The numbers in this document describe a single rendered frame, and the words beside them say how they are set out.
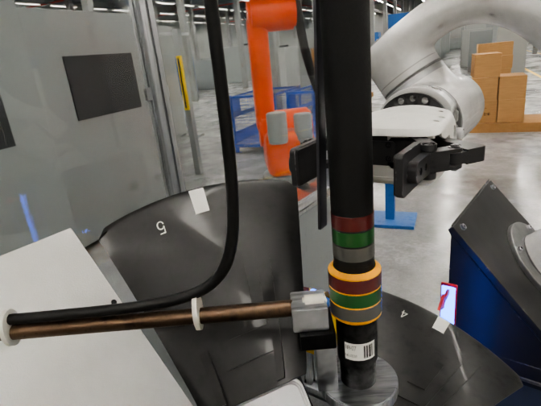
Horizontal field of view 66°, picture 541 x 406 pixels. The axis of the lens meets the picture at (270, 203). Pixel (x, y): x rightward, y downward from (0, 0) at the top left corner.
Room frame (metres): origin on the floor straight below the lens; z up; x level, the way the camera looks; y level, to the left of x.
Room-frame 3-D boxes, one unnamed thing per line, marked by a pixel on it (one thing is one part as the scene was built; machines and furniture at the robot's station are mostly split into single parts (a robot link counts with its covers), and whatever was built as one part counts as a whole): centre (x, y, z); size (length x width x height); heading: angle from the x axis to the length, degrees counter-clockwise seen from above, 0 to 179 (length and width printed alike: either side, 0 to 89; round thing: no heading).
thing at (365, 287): (0.31, -0.06, 1.39); 0.04 x 0.04 x 0.01
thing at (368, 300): (0.31, -0.06, 1.38); 0.04 x 0.04 x 0.01
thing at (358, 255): (0.31, -0.06, 1.41); 0.03 x 0.03 x 0.01
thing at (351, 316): (0.31, -0.06, 1.36); 0.04 x 0.04 x 0.01
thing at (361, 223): (0.31, -0.06, 1.44); 0.03 x 0.03 x 0.01
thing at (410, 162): (0.29, -0.12, 1.48); 0.07 x 0.03 x 0.03; 143
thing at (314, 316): (0.31, -0.05, 1.32); 0.09 x 0.07 x 0.10; 88
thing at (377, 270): (0.31, -0.06, 1.38); 0.04 x 0.04 x 0.05
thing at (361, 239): (0.31, -0.06, 1.43); 0.03 x 0.03 x 0.01
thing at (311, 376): (0.77, -0.04, 0.92); 0.03 x 0.03 x 0.12; 53
